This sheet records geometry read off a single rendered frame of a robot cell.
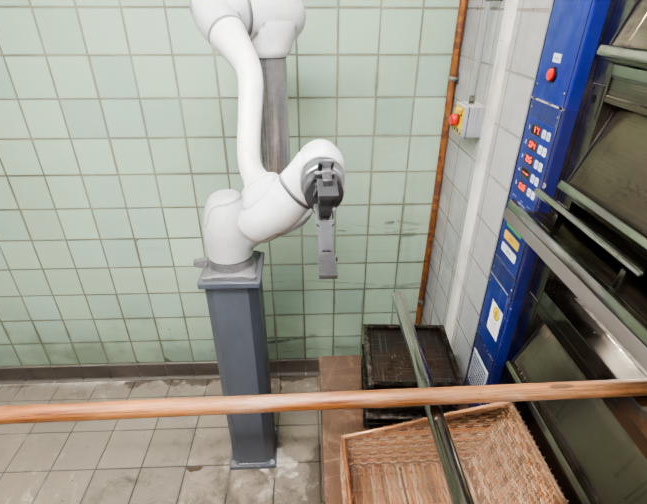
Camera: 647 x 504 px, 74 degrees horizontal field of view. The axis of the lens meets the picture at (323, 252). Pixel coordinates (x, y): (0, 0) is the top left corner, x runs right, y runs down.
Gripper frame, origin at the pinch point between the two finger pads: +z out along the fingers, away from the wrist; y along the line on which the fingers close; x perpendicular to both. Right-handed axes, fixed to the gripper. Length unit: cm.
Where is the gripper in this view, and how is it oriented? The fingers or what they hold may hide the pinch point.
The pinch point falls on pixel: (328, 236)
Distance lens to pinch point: 66.0
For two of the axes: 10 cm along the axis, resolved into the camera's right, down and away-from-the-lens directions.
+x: -10.0, 0.2, -0.3
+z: 0.4, 5.0, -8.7
